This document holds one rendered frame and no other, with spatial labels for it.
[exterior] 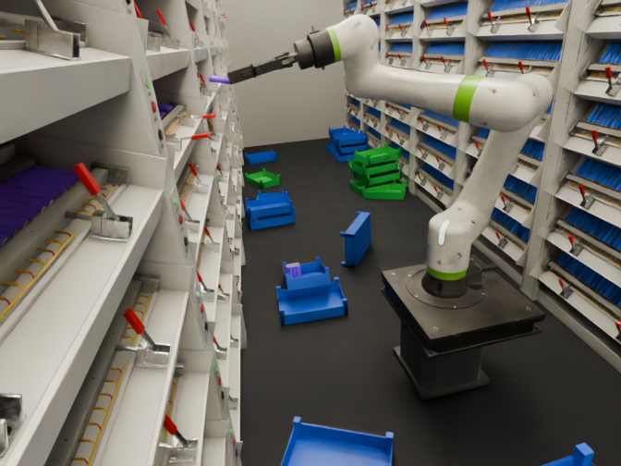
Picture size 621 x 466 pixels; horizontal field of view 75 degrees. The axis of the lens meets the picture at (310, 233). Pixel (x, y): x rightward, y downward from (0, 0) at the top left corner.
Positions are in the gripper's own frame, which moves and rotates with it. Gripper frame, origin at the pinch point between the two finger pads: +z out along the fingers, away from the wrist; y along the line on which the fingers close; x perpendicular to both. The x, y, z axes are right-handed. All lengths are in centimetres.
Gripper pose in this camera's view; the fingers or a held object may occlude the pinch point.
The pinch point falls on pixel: (240, 75)
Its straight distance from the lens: 122.8
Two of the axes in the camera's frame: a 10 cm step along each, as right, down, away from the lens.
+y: 1.5, 4.2, -9.0
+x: 2.8, 8.5, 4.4
